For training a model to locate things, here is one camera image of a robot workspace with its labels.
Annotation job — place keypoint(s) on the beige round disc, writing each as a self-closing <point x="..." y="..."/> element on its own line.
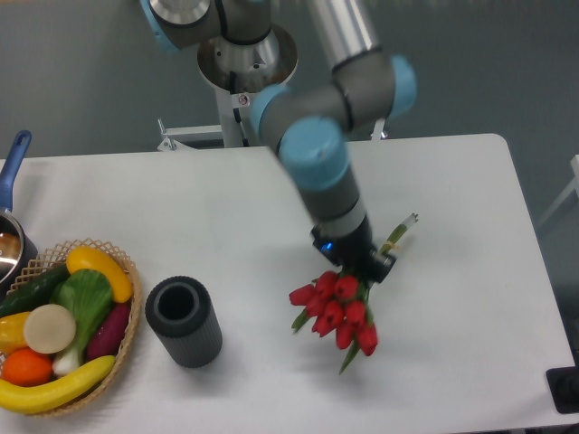
<point x="49" y="329"/>

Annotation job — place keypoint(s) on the black device at edge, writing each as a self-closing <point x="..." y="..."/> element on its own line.
<point x="563" y="386"/>

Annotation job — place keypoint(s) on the yellow banana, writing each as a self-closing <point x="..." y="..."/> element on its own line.
<point x="52" y="395"/>

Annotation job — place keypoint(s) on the green bok choy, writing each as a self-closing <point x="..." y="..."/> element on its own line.
<point x="87" y="295"/>

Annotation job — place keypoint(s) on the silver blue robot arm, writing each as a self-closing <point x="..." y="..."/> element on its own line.
<point x="313" y="149"/>

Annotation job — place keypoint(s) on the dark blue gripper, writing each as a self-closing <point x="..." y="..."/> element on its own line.
<point x="355" y="253"/>

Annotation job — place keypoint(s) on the red tulip bouquet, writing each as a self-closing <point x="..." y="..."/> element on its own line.
<point x="338" y="302"/>

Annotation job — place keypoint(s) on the woven wicker basket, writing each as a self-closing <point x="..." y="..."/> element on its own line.
<point x="56" y="256"/>

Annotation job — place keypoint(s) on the orange fruit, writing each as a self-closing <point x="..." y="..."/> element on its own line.
<point x="27" y="368"/>

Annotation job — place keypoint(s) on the green cucumber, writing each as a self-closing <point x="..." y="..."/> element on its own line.
<point x="34" y="293"/>

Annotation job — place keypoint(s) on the blue handled saucepan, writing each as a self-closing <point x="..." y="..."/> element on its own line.
<point x="16" y="247"/>

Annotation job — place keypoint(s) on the purple sweet potato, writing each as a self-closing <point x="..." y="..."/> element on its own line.
<point x="107" y="339"/>

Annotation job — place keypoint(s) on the yellow pepper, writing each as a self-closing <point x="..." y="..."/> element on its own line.
<point x="12" y="332"/>

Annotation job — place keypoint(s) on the white frame at right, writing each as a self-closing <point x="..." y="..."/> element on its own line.
<point x="566" y="200"/>

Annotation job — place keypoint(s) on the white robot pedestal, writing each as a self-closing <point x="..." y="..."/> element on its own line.
<point x="249" y="60"/>

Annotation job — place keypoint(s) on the dark grey ribbed vase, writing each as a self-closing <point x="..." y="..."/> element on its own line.
<point x="181" y="313"/>

